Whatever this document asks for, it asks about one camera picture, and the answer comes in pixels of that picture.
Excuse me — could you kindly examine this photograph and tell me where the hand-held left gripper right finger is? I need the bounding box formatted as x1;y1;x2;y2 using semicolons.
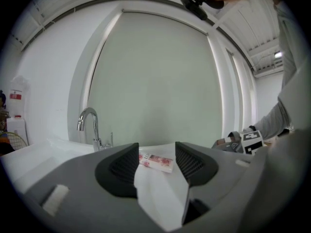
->
174;141;219;188

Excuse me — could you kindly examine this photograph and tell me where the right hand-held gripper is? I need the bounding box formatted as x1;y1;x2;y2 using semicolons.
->
210;130;265;156

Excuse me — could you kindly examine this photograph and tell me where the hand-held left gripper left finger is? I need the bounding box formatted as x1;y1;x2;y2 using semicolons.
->
94;142;140;199

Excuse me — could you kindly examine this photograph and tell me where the pink printed packet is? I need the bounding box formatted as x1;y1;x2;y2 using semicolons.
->
138;152;174;174

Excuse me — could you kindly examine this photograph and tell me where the person's right forearm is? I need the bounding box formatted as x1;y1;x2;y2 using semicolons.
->
247;97;294;140

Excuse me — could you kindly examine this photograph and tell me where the grey roller blind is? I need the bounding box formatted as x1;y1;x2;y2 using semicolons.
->
87;10;225;148
225;49;244;131

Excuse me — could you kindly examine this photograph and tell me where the chrome faucet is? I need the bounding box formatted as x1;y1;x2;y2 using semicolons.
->
77;107;114;152

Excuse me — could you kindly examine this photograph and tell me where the white washbasin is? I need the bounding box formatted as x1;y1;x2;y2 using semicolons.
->
0;136;219;229

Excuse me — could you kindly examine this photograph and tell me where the person's grey jacket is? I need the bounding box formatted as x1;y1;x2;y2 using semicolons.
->
274;0;311;133

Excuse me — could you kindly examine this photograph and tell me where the black cloth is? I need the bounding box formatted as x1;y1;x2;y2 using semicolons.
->
0;141;16;156

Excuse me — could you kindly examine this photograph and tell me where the water jug red label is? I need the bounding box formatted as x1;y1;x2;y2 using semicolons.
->
10;75;32;118

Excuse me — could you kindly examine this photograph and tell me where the yellow rimmed wire basket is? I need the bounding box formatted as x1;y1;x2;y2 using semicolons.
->
0;131;29;152

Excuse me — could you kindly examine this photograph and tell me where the black head camera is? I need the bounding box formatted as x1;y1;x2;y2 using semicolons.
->
180;0;225;21

